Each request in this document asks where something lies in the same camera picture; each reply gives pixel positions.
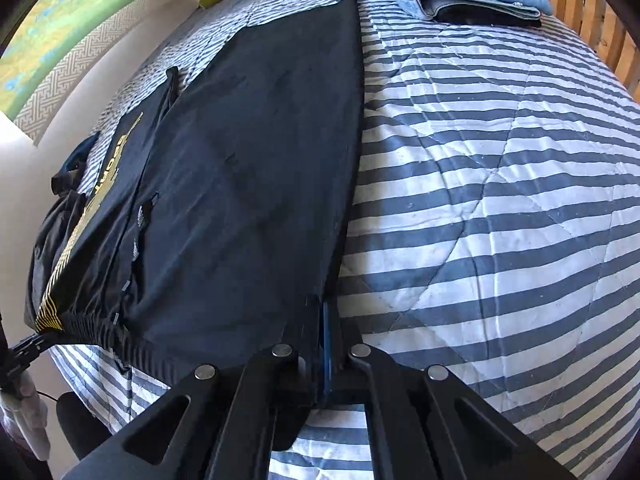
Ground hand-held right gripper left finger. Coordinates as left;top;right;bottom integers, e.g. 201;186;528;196
65;343;315;480

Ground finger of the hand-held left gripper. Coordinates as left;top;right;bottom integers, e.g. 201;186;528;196
7;330;56;362

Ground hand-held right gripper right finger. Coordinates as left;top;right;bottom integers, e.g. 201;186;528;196
321;303;577;480

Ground black pants with yellow print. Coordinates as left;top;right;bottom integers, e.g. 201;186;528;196
31;0;364;409

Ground person's left hand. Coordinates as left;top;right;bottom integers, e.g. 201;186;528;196
0;381;52;466

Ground black round stool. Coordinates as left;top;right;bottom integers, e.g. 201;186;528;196
55;392;120;462

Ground dark grey cloth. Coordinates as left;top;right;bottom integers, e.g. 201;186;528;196
25;131;101;333

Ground blue white striped quilt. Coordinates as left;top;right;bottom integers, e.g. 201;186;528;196
47;0;640;480

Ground folded blue jeans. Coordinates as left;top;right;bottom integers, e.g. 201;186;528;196
392;0;544;29

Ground wooden slatted headboard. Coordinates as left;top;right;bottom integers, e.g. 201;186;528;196
492;0;640;128

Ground green yellow wall poster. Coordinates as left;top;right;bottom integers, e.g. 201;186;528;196
0;0;182;143

